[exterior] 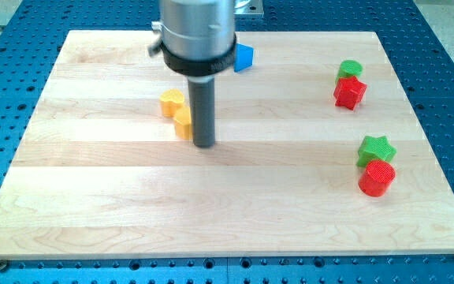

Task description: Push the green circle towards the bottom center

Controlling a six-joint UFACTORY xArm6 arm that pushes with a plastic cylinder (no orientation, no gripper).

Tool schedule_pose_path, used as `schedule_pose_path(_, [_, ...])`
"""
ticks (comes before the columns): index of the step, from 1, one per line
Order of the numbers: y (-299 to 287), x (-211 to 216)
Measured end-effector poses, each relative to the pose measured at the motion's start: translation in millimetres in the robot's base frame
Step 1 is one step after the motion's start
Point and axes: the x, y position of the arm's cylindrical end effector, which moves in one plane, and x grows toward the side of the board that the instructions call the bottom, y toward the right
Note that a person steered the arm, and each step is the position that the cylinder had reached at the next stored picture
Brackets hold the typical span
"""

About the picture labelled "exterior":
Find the green star block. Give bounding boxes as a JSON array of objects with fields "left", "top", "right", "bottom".
[{"left": 356, "top": 136, "right": 396, "bottom": 167}]

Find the red circle block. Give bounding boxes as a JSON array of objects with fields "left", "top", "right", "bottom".
[{"left": 358, "top": 159, "right": 396, "bottom": 197}]

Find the green circle block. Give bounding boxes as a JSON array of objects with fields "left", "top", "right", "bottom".
[{"left": 335, "top": 59, "right": 363, "bottom": 82}]

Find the blue triangle block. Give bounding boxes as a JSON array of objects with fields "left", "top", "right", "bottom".
[{"left": 233, "top": 43, "right": 254, "bottom": 73}]

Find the red star block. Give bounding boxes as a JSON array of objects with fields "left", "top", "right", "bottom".
[{"left": 333, "top": 76, "right": 367, "bottom": 110}]

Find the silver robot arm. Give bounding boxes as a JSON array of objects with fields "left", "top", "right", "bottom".
[{"left": 147, "top": 0, "right": 236, "bottom": 77}]

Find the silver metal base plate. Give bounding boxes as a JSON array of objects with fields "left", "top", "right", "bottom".
[{"left": 234, "top": 0, "right": 264, "bottom": 17}]

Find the wooden board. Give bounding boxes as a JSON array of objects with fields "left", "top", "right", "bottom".
[{"left": 0, "top": 30, "right": 454, "bottom": 260}]

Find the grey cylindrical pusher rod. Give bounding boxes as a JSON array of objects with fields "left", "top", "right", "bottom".
[{"left": 187, "top": 76, "right": 215, "bottom": 148}]

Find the yellow pentagon block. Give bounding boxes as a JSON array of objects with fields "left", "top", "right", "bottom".
[{"left": 173, "top": 106, "right": 192, "bottom": 140}]

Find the yellow heart block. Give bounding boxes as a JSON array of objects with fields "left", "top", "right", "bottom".
[{"left": 159, "top": 89, "right": 185, "bottom": 118}]

